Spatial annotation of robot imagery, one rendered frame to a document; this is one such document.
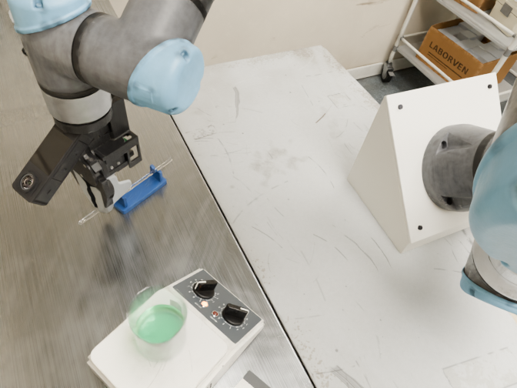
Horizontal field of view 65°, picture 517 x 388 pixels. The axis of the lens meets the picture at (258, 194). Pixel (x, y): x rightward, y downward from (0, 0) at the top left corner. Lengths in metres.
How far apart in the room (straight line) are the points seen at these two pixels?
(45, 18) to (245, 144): 0.49
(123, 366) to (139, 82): 0.32
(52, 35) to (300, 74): 0.71
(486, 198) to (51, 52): 0.40
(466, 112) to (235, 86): 0.50
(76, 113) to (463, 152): 0.55
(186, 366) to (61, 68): 0.35
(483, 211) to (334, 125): 0.75
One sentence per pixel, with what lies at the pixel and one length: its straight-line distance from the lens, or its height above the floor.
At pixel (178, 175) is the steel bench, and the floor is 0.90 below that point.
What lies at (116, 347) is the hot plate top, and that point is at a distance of 0.54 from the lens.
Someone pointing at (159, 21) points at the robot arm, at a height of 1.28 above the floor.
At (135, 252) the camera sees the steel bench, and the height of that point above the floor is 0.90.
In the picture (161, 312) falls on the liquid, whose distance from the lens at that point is 0.51.
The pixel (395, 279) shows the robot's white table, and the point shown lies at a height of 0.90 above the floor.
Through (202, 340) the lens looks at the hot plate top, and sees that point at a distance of 0.53.
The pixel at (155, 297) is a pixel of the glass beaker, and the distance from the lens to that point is 0.49.
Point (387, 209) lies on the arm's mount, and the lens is 0.75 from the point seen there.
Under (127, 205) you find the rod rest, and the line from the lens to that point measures 0.73.
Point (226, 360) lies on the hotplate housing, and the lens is 0.55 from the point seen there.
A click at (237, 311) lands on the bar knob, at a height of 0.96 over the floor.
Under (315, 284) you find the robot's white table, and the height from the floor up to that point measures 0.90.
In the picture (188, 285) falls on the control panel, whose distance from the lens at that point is 0.59.
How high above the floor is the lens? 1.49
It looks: 51 degrees down
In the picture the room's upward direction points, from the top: 11 degrees clockwise
